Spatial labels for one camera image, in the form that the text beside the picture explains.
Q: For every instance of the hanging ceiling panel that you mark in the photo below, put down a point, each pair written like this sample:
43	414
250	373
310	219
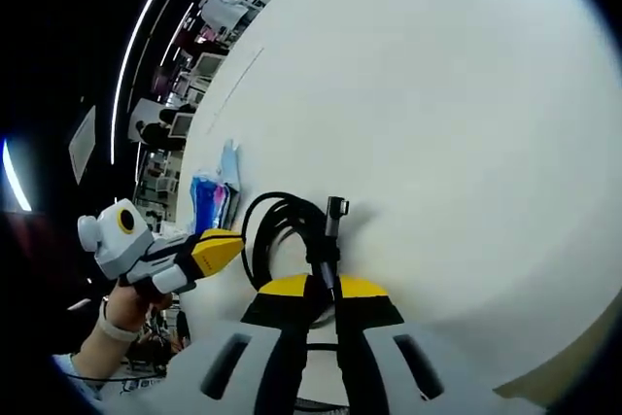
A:
82	143

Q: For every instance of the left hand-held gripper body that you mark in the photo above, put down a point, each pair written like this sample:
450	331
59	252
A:
131	250

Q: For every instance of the ceiling light strip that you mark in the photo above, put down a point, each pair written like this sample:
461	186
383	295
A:
14	177
141	36

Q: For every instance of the white rack cart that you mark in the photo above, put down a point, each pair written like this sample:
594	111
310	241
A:
182	124
208	65

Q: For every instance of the person's left hand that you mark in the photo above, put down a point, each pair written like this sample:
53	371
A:
128	303

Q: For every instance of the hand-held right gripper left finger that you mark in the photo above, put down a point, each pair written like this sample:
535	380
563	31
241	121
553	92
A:
272	361

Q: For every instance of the white table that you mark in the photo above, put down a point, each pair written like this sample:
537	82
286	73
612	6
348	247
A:
437	118

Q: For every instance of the blue and white packet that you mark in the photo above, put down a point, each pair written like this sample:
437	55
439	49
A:
211	201

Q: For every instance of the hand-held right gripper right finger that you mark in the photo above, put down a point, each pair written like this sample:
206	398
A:
369	361

